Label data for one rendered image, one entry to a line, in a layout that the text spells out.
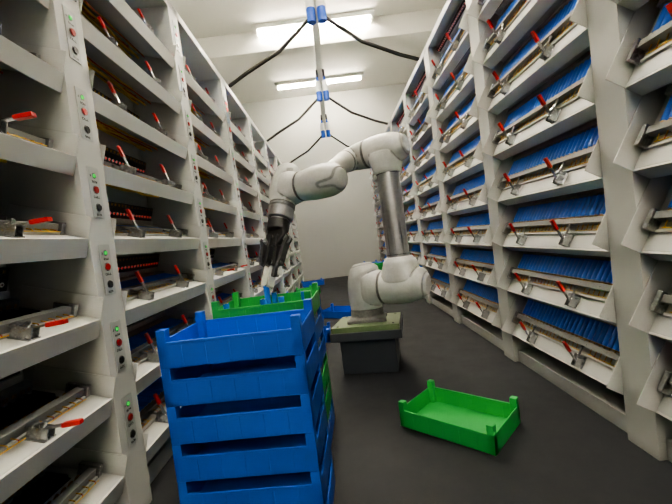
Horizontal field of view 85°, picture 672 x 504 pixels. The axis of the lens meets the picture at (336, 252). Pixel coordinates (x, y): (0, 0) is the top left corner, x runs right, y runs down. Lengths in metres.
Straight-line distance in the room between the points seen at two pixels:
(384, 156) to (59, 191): 1.15
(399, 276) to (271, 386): 0.94
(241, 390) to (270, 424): 0.09
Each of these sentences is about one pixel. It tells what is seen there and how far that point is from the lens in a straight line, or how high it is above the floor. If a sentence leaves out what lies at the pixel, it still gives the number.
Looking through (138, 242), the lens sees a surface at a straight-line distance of 1.20.
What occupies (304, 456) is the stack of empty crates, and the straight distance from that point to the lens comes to 0.85.
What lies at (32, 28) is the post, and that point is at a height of 1.18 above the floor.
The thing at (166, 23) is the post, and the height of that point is 1.59.
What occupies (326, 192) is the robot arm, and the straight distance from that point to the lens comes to 1.19.
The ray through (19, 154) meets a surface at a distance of 0.93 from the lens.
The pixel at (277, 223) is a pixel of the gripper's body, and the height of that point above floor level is 0.69.
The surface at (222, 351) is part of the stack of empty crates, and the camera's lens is 0.80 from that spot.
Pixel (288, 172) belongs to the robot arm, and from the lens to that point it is 1.29.
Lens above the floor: 0.62
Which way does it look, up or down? 2 degrees down
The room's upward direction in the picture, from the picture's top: 7 degrees counter-clockwise
